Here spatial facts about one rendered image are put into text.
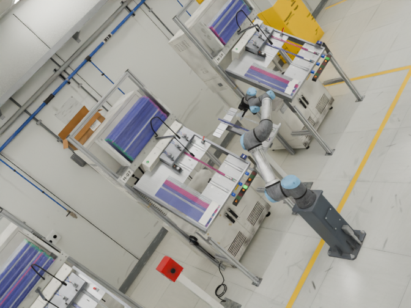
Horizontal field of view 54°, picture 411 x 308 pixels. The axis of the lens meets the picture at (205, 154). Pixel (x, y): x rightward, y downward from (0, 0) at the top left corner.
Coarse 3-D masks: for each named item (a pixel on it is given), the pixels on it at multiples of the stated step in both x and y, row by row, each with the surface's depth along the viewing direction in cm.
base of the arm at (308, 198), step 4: (308, 192) 276; (312, 192) 278; (304, 196) 275; (308, 196) 276; (312, 196) 276; (296, 200) 279; (300, 200) 276; (304, 200) 276; (308, 200) 275; (312, 200) 276; (296, 204) 284; (300, 204) 278; (304, 204) 277; (308, 204) 276; (312, 204) 276; (304, 208) 279
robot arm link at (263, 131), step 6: (270, 90) 305; (264, 96) 305; (270, 96) 304; (264, 102) 300; (270, 102) 300; (264, 108) 294; (270, 108) 296; (264, 114) 289; (270, 114) 291; (264, 120) 283; (270, 120) 284; (258, 126) 281; (264, 126) 279; (270, 126) 281; (258, 132) 279; (264, 132) 279; (270, 132) 282; (258, 138) 280; (264, 138) 280
